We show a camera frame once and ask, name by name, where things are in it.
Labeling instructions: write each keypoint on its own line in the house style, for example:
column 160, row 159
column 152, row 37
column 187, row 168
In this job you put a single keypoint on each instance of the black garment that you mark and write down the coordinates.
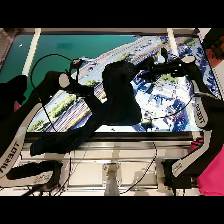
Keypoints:
column 120, row 95

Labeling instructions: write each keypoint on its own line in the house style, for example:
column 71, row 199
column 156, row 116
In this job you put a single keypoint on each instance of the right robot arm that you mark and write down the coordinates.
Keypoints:
column 201, row 115

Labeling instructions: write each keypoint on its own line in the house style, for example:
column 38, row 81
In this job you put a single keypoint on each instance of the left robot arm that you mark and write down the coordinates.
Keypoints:
column 20, row 140

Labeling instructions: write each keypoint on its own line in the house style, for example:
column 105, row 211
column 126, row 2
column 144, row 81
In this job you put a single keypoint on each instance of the heap of clothes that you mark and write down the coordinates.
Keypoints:
column 215, row 41

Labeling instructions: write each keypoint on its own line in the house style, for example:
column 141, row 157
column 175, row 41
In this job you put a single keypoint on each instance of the pink garment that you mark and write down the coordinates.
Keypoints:
column 213, row 173

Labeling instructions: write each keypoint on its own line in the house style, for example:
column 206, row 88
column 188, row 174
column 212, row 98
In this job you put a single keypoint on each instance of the silver frame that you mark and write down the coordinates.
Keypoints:
column 133, row 156

